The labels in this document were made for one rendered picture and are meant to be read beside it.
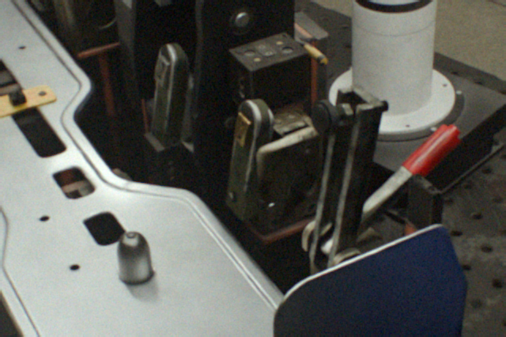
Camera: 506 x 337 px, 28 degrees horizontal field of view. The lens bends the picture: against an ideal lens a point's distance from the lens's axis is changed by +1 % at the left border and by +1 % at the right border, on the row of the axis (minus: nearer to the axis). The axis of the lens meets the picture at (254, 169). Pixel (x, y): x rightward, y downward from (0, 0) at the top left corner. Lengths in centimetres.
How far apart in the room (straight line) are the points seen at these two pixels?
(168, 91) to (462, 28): 234
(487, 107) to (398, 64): 17
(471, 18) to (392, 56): 199
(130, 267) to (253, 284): 12
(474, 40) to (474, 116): 178
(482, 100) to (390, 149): 19
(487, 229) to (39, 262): 71
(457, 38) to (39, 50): 216
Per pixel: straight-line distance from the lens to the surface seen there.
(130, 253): 93
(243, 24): 106
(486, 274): 141
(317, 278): 46
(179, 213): 103
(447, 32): 335
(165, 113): 112
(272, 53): 104
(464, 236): 146
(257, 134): 98
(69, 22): 136
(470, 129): 151
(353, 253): 86
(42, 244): 101
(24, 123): 122
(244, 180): 101
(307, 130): 101
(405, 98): 150
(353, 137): 80
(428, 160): 88
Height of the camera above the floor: 166
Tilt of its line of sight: 38 degrees down
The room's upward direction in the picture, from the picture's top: 2 degrees counter-clockwise
